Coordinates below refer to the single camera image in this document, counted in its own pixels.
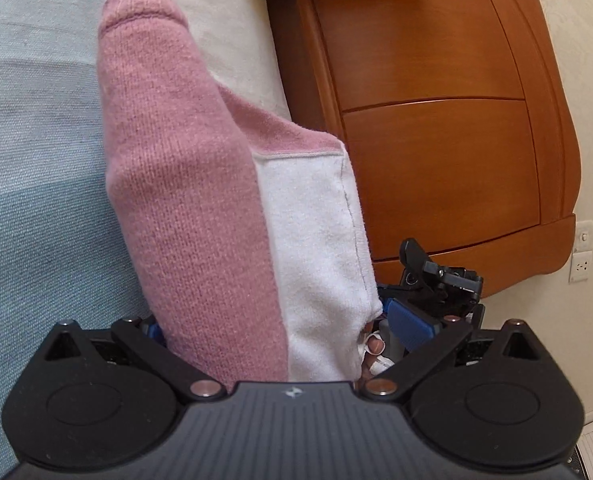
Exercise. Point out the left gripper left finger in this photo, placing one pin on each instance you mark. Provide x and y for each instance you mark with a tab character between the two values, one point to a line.
94	399

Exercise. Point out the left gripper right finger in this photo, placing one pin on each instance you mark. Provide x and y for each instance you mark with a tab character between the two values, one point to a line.
486	399

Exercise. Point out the operator right hand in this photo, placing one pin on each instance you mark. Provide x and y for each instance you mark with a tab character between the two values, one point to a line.
371	348

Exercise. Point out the white wall socket plate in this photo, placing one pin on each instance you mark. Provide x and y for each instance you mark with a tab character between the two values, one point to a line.
582	252

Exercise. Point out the patchwork pastel bed sheet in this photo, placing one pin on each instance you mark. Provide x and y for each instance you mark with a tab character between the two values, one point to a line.
62	254

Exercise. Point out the wooden headboard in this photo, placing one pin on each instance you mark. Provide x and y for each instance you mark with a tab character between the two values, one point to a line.
456	122

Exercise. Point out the pink and white knit sweater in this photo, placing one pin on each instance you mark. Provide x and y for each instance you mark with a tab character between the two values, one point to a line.
245	230

